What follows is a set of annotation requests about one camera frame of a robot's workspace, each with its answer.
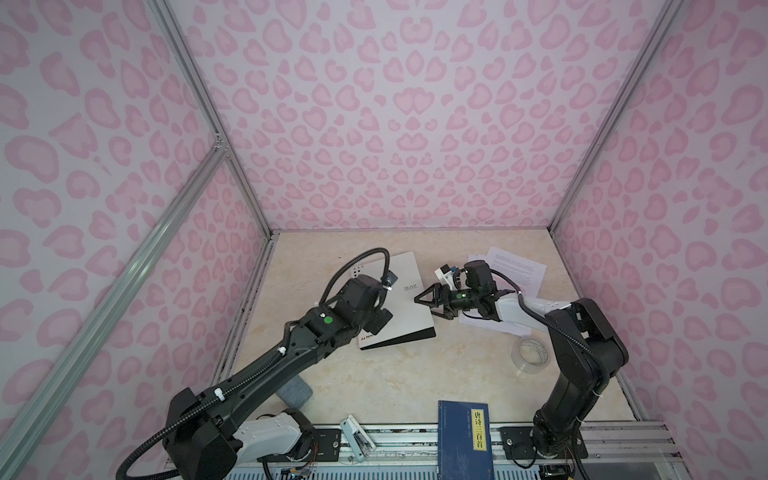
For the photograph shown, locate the blue book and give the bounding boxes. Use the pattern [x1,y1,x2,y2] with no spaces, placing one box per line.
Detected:
[437,400,494,480]

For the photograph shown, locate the aluminium corner post right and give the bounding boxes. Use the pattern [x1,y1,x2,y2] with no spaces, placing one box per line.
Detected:
[547,0,689,237]

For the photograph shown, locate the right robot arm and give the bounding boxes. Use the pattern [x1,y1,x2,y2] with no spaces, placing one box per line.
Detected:
[414,260,629,458]

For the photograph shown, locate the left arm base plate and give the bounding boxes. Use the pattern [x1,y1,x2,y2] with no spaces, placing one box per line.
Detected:
[261,428,342,464]

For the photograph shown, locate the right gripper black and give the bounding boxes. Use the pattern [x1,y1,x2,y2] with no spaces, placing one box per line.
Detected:
[416,283,481,320]

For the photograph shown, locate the grey black file folder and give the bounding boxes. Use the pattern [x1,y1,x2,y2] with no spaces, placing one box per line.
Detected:
[358,251,436,350]

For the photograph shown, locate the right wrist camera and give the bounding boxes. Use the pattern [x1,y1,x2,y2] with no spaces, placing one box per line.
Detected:
[435,264,462,290]

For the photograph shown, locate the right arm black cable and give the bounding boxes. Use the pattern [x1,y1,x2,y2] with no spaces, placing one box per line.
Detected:
[488,266,610,480]

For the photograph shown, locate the white bracket on rail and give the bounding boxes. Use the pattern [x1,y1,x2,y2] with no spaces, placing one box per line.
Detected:
[340,415,377,463]

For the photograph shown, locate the aluminium corner post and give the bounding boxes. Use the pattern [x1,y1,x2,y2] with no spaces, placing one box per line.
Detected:
[547,0,689,237]
[147,0,273,239]

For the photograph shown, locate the middle white paper sheet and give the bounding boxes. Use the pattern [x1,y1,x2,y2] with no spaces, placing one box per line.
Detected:
[459,255,532,337]

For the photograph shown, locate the aluminium corner post left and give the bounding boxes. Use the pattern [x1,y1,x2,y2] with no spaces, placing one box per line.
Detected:
[147,0,273,239]

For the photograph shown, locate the top printed paper sheet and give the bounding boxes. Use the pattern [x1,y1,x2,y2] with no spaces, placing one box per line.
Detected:
[484,247,547,297]

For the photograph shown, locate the grey sponge block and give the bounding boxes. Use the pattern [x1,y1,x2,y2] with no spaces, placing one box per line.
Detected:
[276,376,313,409]

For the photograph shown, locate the aluminium rail frame front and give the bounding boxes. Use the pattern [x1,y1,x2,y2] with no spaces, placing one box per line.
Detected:
[158,419,691,480]

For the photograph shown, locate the clear tape roll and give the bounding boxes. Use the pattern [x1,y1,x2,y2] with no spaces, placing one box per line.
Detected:
[511,337,551,375]

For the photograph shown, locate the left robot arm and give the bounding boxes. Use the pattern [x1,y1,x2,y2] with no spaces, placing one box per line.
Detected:
[162,272,397,479]

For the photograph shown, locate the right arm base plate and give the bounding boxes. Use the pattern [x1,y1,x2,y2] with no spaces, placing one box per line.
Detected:
[498,426,589,462]

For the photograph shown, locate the aluminium diagonal beam left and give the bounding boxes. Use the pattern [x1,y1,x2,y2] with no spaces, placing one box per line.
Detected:
[1,144,228,477]

